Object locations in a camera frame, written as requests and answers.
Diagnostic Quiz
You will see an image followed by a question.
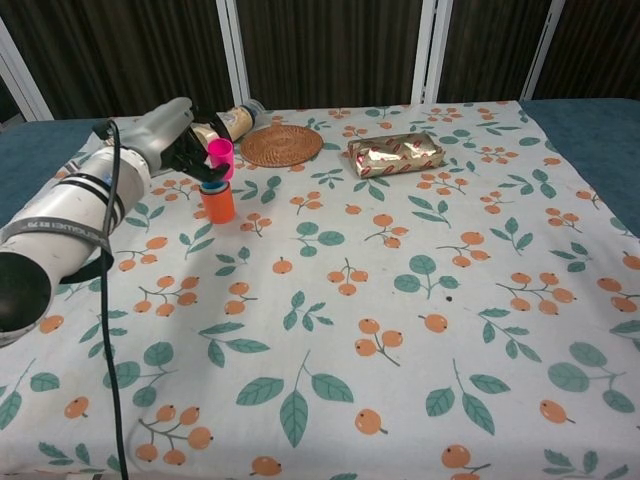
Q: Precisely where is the pink plastic cup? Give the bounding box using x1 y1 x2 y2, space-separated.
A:
208 138 235 170

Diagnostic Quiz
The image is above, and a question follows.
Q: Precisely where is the orange plastic cup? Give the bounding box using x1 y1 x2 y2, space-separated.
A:
199 182 236 224

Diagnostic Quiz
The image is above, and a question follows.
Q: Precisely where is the blue felt table cover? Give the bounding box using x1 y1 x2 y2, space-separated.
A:
0 97 640 221

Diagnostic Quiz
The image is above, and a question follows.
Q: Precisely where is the dark folding screen panel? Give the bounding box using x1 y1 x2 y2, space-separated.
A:
428 0 554 104
524 0 640 101
0 0 239 122
232 0 436 110

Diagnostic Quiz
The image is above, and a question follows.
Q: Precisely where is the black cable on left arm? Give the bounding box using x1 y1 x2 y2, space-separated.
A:
92 118 130 480

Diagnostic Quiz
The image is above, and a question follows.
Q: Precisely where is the gold foil snack packet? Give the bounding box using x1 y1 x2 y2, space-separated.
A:
347 132 446 180

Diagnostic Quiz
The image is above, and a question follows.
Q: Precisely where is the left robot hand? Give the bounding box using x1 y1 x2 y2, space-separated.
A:
122 97 236 184

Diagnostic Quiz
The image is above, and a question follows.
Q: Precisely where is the round woven rattan coaster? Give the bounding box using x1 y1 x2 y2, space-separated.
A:
239 124 324 169

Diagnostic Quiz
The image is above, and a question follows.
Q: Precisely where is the floral printed tablecloth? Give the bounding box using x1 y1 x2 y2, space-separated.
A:
0 99 640 480

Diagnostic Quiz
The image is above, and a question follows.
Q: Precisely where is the cream squeeze bottle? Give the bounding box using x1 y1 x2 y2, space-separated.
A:
192 101 265 147

